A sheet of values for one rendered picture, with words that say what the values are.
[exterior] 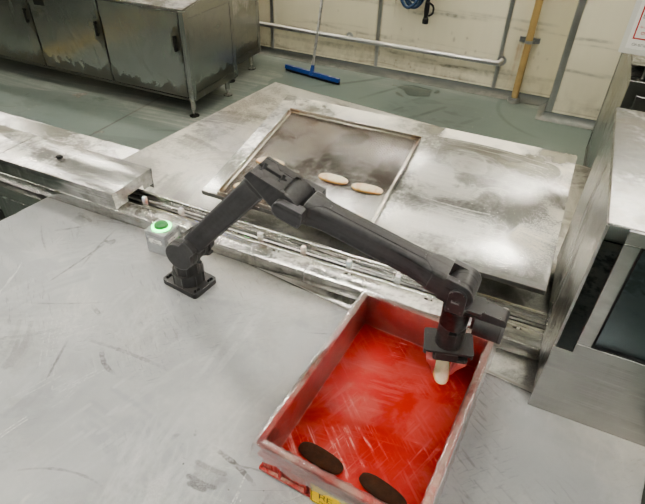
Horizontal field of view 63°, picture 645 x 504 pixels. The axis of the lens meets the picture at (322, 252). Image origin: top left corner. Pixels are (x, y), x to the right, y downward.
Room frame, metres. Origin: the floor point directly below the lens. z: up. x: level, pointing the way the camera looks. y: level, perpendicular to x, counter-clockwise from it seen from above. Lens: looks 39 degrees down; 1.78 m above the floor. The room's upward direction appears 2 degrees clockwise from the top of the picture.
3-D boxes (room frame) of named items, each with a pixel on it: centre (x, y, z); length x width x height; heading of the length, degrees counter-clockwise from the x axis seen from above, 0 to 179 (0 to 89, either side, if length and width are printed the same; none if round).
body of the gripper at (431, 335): (0.76, -0.27, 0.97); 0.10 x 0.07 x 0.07; 81
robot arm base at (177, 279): (1.06, 0.35, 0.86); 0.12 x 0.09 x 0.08; 59
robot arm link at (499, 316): (0.75, -0.31, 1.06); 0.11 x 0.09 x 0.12; 64
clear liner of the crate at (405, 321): (0.66, -0.14, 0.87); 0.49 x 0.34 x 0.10; 152
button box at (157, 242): (1.21, 0.46, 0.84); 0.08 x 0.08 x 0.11; 66
